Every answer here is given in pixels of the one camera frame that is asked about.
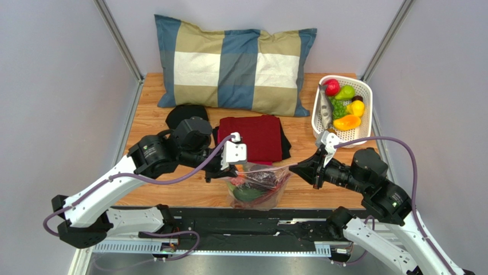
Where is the dark purple toy fruit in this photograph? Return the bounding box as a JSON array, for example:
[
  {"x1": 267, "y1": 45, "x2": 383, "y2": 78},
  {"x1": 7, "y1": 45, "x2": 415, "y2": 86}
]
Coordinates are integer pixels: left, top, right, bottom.
[{"x1": 247, "y1": 171, "x2": 278, "y2": 188}]

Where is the dark red folded cloth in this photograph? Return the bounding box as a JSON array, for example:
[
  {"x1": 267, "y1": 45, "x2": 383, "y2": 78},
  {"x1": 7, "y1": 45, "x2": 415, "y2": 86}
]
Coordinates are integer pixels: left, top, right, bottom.
[{"x1": 218, "y1": 115, "x2": 283, "y2": 163}]

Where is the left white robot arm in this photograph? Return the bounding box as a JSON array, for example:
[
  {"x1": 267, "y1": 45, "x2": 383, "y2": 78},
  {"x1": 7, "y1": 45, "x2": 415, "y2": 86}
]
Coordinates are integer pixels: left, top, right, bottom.
[{"x1": 50, "y1": 116, "x2": 247, "y2": 249}]

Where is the orange yellow toy mango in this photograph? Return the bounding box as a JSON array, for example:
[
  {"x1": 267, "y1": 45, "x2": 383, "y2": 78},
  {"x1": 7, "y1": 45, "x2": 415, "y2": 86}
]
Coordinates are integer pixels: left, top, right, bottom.
[{"x1": 333, "y1": 115, "x2": 361, "y2": 131}]

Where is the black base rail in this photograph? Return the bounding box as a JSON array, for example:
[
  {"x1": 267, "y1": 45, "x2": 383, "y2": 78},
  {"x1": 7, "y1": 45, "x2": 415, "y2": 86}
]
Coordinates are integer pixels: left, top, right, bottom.
[{"x1": 157, "y1": 207, "x2": 348, "y2": 252}]

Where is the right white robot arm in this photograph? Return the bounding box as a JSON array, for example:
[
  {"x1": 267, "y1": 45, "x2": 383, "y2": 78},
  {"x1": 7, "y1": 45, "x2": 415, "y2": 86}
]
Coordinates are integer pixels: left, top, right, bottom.
[{"x1": 290, "y1": 147, "x2": 472, "y2": 274}]

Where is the blue beige checked pillow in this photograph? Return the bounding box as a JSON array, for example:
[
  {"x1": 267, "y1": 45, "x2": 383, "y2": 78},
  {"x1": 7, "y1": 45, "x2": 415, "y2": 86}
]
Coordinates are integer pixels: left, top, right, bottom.
[{"x1": 154, "y1": 15, "x2": 317, "y2": 117}]

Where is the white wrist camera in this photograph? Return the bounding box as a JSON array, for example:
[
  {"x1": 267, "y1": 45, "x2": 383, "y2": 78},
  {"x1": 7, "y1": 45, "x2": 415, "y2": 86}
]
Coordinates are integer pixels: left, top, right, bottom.
[
  {"x1": 221, "y1": 132, "x2": 247, "y2": 170},
  {"x1": 315, "y1": 131, "x2": 343, "y2": 167}
]

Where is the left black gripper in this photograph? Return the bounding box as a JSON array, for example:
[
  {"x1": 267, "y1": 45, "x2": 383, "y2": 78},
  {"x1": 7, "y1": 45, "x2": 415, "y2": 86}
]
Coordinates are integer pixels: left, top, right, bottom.
[{"x1": 179, "y1": 141, "x2": 237, "y2": 183}]

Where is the green toy broccoli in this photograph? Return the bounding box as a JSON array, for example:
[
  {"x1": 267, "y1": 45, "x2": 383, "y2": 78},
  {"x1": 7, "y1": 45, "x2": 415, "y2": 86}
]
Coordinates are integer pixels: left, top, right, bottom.
[{"x1": 328, "y1": 97, "x2": 348, "y2": 120}]

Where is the green toy avocado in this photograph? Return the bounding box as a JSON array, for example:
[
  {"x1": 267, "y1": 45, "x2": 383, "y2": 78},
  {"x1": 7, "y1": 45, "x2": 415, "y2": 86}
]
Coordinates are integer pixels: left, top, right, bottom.
[{"x1": 232, "y1": 188, "x2": 266, "y2": 202}]

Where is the black cap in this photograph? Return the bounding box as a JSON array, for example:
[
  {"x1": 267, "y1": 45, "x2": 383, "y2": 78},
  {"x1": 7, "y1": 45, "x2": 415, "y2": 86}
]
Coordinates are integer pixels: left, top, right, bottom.
[{"x1": 165, "y1": 105, "x2": 209, "y2": 129}]

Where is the grey toy fish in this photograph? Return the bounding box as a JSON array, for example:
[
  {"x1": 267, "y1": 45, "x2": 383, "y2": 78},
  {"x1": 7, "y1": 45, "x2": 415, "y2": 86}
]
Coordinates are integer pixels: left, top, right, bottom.
[{"x1": 318, "y1": 84, "x2": 334, "y2": 130}]

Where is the black folded cloth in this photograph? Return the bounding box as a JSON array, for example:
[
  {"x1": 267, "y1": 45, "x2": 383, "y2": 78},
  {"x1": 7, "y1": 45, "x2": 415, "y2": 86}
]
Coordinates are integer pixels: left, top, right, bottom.
[{"x1": 212, "y1": 125, "x2": 292, "y2": 160}]

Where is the white plastic basket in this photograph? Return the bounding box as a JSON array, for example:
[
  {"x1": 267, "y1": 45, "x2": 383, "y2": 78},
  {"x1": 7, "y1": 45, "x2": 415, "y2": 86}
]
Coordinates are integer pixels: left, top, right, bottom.
[{"x1": 311, "y1": 75, "x2": 373, "y2": 141}]

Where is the clear zip top bag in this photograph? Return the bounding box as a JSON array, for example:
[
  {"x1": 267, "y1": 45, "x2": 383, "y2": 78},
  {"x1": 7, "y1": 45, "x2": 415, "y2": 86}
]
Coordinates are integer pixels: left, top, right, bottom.
[{"x1": 222, "y1": 163, "x2": 293, "y2": 211}]

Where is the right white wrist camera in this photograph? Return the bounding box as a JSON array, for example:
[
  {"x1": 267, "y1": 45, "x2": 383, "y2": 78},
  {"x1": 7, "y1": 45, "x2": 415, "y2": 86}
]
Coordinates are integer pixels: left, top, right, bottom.
[{"x1": 315, "y1": 131, "x2": 343, "y2": 167}]

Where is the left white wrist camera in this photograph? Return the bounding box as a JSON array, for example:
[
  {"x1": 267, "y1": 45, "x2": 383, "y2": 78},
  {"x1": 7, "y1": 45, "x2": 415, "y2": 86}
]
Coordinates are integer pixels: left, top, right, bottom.
[{"x1": 221, "y1": 132, "x2": 247, "y2": 170}]

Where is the light green toy fruit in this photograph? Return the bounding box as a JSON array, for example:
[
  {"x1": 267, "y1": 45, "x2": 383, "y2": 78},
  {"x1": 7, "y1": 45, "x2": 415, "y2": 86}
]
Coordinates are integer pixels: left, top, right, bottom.
[{"x1": 334, "y1": 85, "x2": 356, "y2": 101}]

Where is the red toy apple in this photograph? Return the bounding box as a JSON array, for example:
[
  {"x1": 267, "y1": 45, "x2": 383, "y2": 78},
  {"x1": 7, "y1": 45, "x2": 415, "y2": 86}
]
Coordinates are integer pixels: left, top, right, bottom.
[{"x1": 323, "y1": 78, "x2": 341, "y2": 97}]

